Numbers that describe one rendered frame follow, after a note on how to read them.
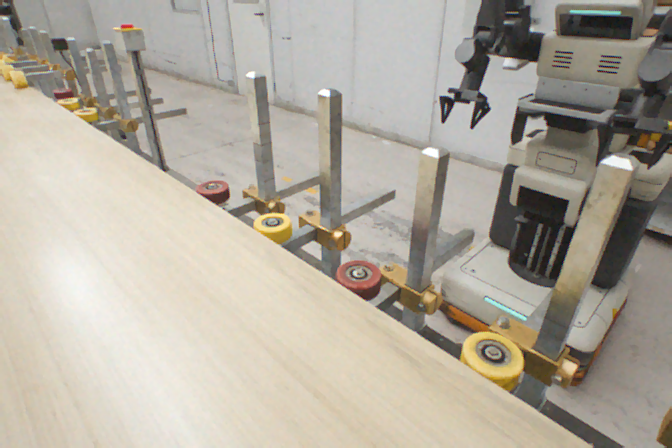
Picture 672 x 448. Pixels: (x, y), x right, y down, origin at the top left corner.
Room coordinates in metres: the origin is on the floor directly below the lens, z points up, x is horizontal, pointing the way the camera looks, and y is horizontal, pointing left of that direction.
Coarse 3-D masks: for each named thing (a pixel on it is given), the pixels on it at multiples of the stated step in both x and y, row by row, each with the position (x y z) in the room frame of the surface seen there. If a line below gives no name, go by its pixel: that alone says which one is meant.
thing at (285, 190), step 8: (312, 176) 1.14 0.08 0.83; (288, 184) 1.08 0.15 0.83; (296, 184) 1.08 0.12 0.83; (304, 184) 1.10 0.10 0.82; (312, 184) 1.13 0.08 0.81; (280, 192) 1.04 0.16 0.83; (288, 192) 1.06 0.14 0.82; (296, 192) 1.08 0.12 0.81; (240, 200) 0.98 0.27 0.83; (248, 200) 0.98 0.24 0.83; (224, 208) 0.92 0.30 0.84; (232, 208) 0.93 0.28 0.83; (240, 208) 0.94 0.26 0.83; (248, 208) 0.96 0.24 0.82
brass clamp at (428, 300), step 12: (396, 264) 0.69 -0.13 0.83; (384, 276) 0.65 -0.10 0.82; (396, 276) 0.65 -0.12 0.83; (408, 288) 0.61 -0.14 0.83; (432, 288) 0.62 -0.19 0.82; (408, 300) 0.61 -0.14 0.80; (420, 300) 0.59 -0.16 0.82; (432, 300) 0.58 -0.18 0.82; (420, 312) 0.59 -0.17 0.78; (432, 312) 0.59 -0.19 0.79
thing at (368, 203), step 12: (384, 192) 1.00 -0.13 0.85; (348, 204) 0.92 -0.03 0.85; (360, 204) 0.92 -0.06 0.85; (372, 204) 0.95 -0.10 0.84; (348, 216) 0.88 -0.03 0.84; (360, 216) 0.91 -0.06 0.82; (300, 228) 0.80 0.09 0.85; (312, 228) 0.80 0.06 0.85; (288, 240) 0.75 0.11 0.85; (300, 240) 0.77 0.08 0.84; (312, 240) 0.79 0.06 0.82
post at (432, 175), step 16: (432, 160) 0.61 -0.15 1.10; (448, 160) 0.62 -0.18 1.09; (432, 176) 0.60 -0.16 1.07; (416, 192) 0.62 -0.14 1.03; (432, 192) 0.60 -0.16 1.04; (416, 208) 0.62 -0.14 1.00; (432, 208) 0.60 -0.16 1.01; (416, 224) 0.62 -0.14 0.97; (432, 224) 0.61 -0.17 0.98; (416, 240) 0.62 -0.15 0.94; (432, 240) 0.61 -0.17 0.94; (416, 256) 0.61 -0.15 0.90; (432, 256) 0.62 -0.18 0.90; (416, 272) 0.61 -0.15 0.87; (416, 288) 0.61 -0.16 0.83; (416, 320) 0.60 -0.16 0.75
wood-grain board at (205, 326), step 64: (0, 128) 1.41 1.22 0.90; (64, 128) 1.41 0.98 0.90; (0, 192) 0.89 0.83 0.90; (64, 192) 0.89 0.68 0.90; (128, 192) 0.89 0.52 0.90; (192, 192) 0.89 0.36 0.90; (0, 256) 0.62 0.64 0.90; (64, 256) 0.62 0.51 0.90; (128, 256) 0.62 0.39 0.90; (192, 256) 0.62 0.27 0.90; (256, 256) 0.62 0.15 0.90; (0, 320) 0.45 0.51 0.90; (64, 320) 0.45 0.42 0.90; (128, 320) 0.45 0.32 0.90; (192, 320) 0.45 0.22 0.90; (256, 320) 0.45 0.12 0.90; (320, 320) 0.45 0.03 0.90; (384, 320) 0.45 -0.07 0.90; (0, 384) 0.33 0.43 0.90; (64, 384) 0.33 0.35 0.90; (128, 384) 0.33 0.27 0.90; (192, 384) 0.33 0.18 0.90; (256, 384) 0.33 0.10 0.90; (320, 384) 0.33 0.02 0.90; (384, 384) 0.33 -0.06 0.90; (448, 384) 0.33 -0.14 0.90
